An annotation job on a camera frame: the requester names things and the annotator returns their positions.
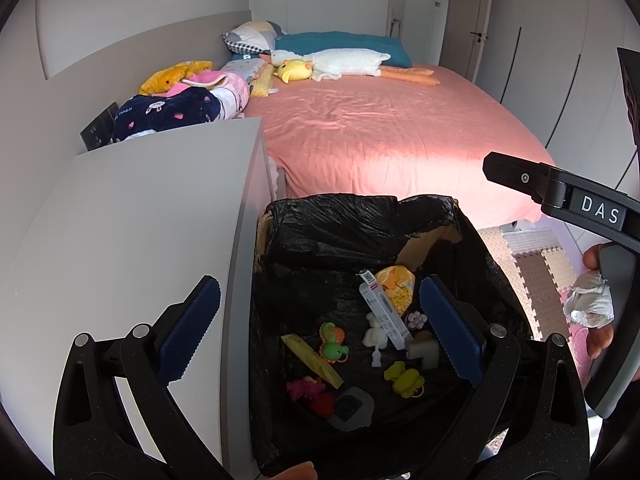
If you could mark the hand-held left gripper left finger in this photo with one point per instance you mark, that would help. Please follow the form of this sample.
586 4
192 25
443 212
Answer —
187 330

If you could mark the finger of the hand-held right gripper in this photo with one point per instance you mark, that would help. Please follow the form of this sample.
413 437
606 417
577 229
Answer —
520 176
631 95

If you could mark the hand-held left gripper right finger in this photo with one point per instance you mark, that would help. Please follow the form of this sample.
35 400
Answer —
452 330

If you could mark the brown toy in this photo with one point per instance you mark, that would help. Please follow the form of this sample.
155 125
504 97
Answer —
425 335

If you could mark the beige plastic piece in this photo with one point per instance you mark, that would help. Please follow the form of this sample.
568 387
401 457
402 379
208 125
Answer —
425 352

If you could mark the pink hair scrunchie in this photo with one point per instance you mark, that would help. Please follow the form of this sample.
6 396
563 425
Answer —
416 319

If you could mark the white tissue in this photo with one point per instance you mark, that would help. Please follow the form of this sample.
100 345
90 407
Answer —
590 302

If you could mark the yellow flower-shaped toy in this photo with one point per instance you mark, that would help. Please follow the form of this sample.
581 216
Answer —
405 380

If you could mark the yellow snack bag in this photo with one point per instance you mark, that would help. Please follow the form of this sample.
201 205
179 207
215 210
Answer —
397 285

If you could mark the long white cardboard box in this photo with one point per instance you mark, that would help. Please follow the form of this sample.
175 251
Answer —
382 315

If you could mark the white plush toy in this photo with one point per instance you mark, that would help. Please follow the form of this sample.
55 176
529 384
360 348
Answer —
375 335

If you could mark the small white plastic piece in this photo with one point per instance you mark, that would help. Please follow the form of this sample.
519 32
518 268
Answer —
376 358

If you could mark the green and orange teether toy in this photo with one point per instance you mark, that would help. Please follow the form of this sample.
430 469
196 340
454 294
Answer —
332 342

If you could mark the grey item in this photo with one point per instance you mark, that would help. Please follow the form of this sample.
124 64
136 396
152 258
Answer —
352 407

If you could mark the yellow packet with blue ends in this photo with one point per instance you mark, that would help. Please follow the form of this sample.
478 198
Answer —
312 360

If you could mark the pink doll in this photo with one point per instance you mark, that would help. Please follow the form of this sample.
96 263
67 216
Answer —
305 389

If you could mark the cardboard bin with black bag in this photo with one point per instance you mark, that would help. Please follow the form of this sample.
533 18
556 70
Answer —
350 230

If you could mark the red ball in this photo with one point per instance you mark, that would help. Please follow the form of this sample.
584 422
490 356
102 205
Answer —
322 403

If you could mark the person's right hand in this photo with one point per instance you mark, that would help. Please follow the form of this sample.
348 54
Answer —
592 257

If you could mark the foam floor mat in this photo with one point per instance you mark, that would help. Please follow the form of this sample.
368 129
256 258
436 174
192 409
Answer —
540 260

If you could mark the white wardrobe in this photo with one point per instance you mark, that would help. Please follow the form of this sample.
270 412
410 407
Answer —
560 60

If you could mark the bed with pink sheet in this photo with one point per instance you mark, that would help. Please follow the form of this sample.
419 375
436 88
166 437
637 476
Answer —
390 135

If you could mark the white door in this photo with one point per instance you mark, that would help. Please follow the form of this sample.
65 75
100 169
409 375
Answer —
480 10

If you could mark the white goose plush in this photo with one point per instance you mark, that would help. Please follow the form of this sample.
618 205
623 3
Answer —
350 62

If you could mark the teal pillow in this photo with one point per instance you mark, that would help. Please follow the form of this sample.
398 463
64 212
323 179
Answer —
345 45

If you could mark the navy printed blanket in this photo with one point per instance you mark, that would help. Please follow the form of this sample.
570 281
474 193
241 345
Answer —
165 112

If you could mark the pink blanket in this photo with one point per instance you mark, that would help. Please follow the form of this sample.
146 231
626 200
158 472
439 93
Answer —
220 87

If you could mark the yellow duck plush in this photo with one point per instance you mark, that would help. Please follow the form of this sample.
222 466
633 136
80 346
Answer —
295 70

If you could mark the yellow blanket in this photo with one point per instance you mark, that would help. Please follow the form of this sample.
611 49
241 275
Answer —
172 74

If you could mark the yellow checked cloth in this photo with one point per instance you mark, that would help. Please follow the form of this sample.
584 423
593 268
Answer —
262 80

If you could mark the small patterned pillow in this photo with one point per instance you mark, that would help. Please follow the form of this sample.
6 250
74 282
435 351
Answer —
240 67

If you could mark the checked pillow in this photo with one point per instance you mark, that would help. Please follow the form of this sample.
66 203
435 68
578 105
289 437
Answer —
252 35

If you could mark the black wall socket panel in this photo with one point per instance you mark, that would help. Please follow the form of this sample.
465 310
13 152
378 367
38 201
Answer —
97 130

